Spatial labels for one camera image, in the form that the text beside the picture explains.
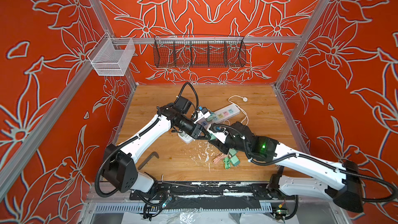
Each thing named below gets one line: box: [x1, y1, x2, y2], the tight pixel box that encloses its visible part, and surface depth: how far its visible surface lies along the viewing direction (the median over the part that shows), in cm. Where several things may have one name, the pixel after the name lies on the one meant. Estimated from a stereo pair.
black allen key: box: [137, 151, 160, 171], surface depth 85 cm
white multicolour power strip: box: [197, 104, 241, 129], surface depth 101 cm
